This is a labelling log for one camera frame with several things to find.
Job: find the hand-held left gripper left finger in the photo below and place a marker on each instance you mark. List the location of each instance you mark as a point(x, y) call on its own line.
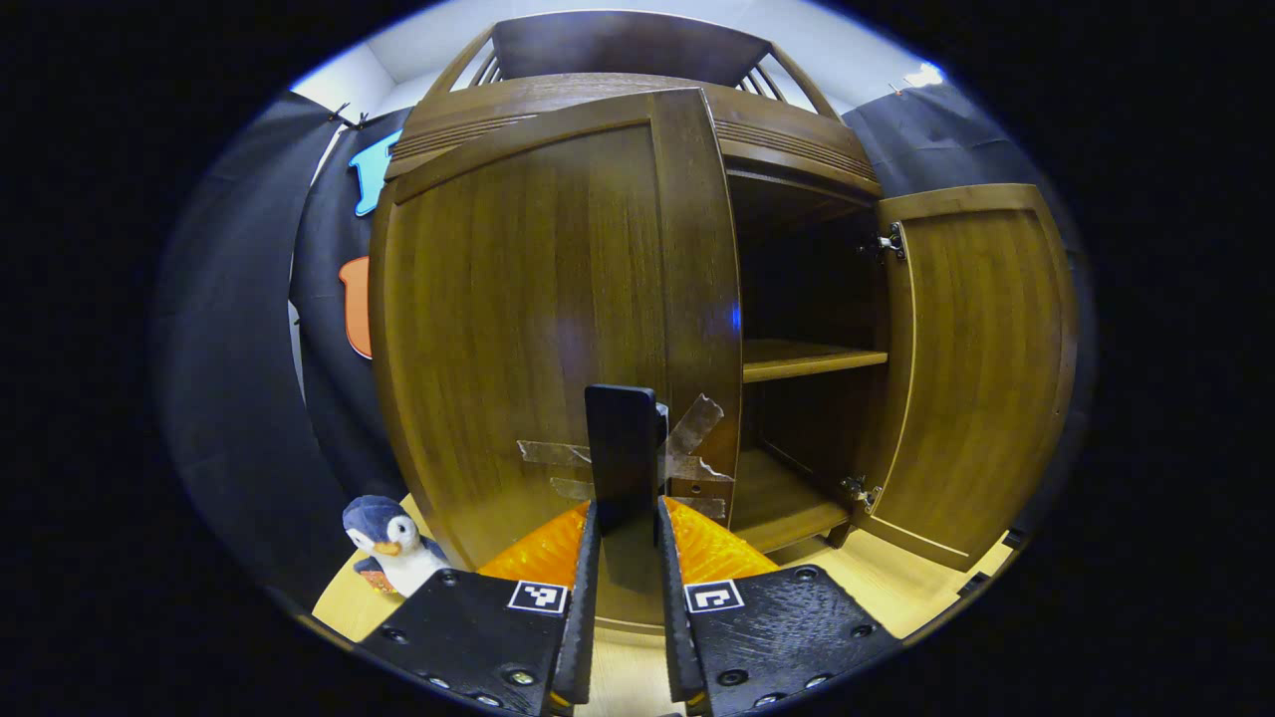
point(583, 617)

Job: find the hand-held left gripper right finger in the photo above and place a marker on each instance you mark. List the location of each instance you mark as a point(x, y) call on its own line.
point(675, 617)

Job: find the wooden shoe cabinet door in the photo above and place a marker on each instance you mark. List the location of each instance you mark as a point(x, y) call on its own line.
point(518, 299)
point(976, 378)

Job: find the wooden double-door shoe cabinet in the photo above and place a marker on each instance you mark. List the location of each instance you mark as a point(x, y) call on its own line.
point(797, 159)

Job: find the metal door hinge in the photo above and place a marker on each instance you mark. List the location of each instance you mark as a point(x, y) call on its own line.
point(862, 490)
point(892, 241)

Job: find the wooden cabinet shelf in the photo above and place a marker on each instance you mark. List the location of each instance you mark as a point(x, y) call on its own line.
point(797, 358)

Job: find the clear tape strips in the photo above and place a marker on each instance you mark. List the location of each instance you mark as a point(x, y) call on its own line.
point(697, 468)

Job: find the penguin plush toy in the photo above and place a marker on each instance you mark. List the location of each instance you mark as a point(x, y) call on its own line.
point(393, 548)

